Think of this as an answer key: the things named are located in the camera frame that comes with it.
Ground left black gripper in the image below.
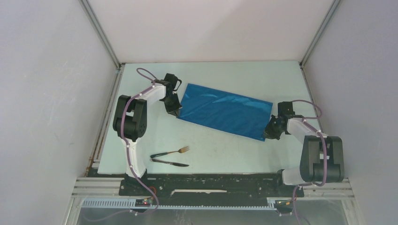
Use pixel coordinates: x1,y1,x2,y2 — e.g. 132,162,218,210
162,92,182,118

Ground blue cloth napkin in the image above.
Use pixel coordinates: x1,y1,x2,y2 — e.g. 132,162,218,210
178,83,273,141

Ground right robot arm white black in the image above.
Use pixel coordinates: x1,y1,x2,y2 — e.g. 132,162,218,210
262,101,344,196

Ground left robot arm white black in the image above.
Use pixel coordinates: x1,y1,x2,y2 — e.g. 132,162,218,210
113,73,182,195

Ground small circuit board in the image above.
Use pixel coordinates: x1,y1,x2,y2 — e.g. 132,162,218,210
135,199,152,207

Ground fork with black handle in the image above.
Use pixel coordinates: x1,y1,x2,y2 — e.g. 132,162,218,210
150,146,190,158

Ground knife with black handle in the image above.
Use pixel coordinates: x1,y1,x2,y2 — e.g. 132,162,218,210
150,158,189,167

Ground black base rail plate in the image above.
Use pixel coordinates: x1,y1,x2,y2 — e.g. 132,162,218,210
119,173,299,204

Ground aluminium frame rail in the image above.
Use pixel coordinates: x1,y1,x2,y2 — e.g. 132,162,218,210
71,178,355,210

